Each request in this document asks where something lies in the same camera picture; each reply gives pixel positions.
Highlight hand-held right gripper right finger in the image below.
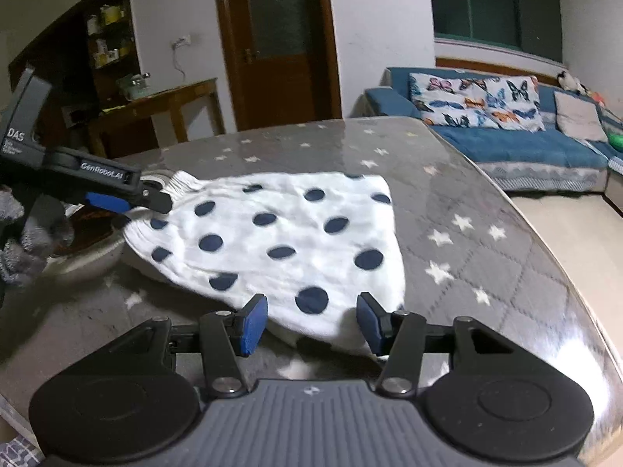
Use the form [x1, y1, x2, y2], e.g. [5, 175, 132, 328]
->
[356, 292, 519, 398]

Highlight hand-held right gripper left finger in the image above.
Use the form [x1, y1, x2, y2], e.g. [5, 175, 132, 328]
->
[117, 293, 269, 396]

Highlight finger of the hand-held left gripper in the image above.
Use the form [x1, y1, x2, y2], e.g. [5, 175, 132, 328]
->
[85, 192, 134, 215]
[127, 177, 174, 215]

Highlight white polka dot pants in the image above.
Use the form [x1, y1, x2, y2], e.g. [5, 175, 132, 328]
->
[121, 170, 408, 358]

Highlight person's left hand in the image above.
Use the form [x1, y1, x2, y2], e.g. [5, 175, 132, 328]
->
[0, 184, 75, 298]

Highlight round induction cooktop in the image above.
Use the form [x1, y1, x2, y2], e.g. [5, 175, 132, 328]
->
[46, 169, 177, 279]

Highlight wooden side table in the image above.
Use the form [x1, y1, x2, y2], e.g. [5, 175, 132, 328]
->
[83, 78, 220, 159]

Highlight pale green container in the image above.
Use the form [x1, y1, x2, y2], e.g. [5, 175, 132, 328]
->
[116, 72, 153, 101]

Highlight dark wooden cabinet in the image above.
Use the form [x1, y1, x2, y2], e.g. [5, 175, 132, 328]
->
[7, 0, 148, 157]

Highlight brown wooden door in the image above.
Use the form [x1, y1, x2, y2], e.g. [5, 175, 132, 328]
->
[211, 0, 344, 133]

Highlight blue sofa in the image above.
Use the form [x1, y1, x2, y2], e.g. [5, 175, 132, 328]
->
[363, 65, 623, 216]

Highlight butterfly print pillow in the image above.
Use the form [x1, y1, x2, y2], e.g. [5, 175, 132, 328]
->
[409, 72, 546, 132]

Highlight beige square pillow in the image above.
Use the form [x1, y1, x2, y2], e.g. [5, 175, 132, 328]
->
[554, 90, 609, 143]

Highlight black white plush toy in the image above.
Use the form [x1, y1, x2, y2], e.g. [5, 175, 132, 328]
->
[557, 70, 591, 97]

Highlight green framed window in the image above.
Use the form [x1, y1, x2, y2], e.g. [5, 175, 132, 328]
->
[427, 0, 571, 65]

